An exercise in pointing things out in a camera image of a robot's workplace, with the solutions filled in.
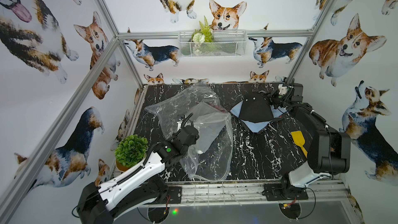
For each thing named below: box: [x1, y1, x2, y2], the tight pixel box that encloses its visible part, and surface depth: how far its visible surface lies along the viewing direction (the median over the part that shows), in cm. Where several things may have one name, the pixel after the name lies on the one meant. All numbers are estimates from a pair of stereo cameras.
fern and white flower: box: [191, 15, 217, 56], surface depth 85 cm
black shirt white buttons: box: [238, 91, 274, 123], surface depth 92 cm
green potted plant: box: [114, 134, 149, 172], surface depth 73 cm
